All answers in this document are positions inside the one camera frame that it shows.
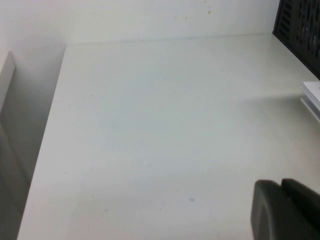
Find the orange-bordered ROS2 programming book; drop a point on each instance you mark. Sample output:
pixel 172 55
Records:
pixel 313 92

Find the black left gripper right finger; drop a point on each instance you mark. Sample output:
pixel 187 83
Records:
pixel 305 200

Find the black plastic book stand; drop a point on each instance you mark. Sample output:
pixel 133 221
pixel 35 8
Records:
pixel 307 57

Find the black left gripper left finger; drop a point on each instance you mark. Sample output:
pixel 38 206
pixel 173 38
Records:
pixel 270 215

